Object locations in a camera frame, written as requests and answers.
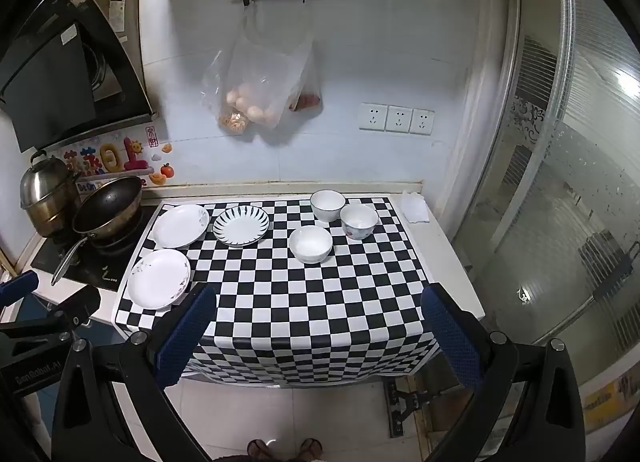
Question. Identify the white bowl with dark rim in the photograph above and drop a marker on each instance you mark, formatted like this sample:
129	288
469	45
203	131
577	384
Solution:
327	204

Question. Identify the white bowl with floral print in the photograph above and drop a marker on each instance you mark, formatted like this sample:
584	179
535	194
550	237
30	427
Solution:
359	224

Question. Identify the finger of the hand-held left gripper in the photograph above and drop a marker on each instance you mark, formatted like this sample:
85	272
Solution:
20	287
75	306

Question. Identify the colourful wall stickers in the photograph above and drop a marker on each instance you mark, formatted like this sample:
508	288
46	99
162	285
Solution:
107	157

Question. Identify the white plate with small print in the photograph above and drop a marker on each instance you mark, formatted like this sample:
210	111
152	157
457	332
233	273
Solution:
157	279
177	227

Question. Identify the small clear bag of nuts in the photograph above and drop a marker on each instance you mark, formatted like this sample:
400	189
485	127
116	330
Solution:
232	122

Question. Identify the cluster of brown eggs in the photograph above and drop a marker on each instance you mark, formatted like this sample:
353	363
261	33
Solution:
255	104

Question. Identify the black range hood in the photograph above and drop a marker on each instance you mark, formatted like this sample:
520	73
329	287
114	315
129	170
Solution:
50	72

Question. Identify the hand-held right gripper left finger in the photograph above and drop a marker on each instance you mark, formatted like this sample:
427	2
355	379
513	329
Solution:
185	332

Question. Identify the person's right foot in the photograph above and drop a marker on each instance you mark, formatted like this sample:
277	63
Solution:
310	449

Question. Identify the black induction cooktop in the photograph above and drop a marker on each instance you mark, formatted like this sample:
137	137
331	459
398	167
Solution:
107	267

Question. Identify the black white checkered tablecloth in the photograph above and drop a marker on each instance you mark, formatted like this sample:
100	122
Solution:
300	302

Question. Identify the person's foot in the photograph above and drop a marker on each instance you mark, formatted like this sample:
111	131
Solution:
259	451
310	449

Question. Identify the stainless steel pot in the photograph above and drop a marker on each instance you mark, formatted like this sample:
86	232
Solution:
47	192

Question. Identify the blue striped white plate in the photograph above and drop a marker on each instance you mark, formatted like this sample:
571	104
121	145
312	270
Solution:
240	227

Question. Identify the clear bag with red contents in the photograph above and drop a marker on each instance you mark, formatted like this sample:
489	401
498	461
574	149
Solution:
305	99

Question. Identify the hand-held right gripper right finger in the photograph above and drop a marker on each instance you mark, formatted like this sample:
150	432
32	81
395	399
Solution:
450	337

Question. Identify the clear plastic bag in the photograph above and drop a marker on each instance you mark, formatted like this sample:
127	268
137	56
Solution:
260	62

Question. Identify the white crumpled rag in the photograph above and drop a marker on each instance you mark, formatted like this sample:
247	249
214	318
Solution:
415	207

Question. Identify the yellow printed board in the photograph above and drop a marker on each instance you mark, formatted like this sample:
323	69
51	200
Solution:
612	392

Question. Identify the black metal bracket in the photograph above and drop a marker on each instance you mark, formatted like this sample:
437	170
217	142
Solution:
405	399

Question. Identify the frosted glass sliding door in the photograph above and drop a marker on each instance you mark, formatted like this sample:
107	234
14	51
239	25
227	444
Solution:
575	167

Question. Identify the plain white bowl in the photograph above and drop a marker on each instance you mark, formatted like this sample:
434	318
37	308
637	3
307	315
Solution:
310	244

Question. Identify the white wall socket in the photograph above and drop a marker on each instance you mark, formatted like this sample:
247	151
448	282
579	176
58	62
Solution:
373	117
398	119
421	122

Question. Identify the person's left foot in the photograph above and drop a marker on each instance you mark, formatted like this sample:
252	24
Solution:
259	451

